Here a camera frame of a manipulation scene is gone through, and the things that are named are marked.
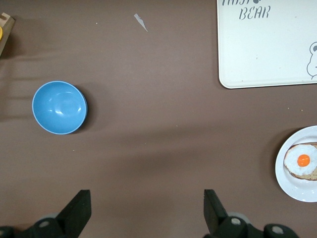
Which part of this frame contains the wooden mug rack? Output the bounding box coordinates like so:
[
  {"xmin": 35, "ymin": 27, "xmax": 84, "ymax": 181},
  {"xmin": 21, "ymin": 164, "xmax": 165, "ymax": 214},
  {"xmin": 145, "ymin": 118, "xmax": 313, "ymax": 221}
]
[{"xmin": 0, "ymin": 12, "xmax": 16, "ymax": 59}]

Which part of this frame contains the white round plate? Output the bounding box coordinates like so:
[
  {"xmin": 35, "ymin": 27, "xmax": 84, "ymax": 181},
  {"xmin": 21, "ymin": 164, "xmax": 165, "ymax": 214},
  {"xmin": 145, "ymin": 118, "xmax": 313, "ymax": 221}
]
[{"xmin": 274, "ymin": 125, "xmax": 317, "ymax": 203}]

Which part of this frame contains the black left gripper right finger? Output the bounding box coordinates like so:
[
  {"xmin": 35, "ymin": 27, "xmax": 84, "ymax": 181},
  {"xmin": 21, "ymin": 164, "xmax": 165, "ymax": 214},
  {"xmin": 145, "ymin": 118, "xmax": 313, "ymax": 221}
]
[{"xmin": 203, "ymin": 189, "xmax": 251, "ymax": 238}]

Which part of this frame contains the blue bowl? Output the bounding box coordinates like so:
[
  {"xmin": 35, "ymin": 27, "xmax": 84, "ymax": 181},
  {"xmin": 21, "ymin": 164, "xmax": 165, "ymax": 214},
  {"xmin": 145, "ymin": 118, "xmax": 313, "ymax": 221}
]
[{"xmin": 32, "ymin": 80, "xmax": 88, "ymax": 135}]

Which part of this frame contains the grey paper scrap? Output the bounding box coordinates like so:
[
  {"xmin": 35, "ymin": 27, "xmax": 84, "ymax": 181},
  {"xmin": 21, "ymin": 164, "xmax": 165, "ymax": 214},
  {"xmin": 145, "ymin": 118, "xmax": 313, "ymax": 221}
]
[{"xmin": 133, "ymin": 13, "xmax": 149, "ymax": 32}]

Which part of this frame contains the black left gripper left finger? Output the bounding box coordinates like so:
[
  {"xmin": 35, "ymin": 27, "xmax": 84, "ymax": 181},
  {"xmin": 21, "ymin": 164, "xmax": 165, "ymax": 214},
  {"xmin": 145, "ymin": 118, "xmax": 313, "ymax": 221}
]
[{"xmin": 23, "ymin": 189, "xmax": 92, "ymax": 238}]

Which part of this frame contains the cream bear print tray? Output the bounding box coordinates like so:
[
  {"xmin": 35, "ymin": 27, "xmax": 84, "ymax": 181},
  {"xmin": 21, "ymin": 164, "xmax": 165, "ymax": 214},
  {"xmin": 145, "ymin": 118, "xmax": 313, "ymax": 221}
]
[{"xmin": 216, "ymin": 0, "xmax": 317, "ymax": 89}]

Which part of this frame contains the bread slice under egg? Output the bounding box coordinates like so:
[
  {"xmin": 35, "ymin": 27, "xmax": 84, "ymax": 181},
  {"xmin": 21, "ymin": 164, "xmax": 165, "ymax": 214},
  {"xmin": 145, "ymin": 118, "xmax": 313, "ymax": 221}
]
[{"xmin": 284, "ymin": 141, "xmax": 317, "ymax": 182}]

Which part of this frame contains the fried egg toy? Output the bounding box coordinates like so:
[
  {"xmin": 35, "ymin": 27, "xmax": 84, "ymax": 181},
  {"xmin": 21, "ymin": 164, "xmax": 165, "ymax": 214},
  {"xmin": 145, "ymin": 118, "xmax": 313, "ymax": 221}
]
[{"xmin": 283, "ymin": 144, "xmax": 317, "ymax": 176}]

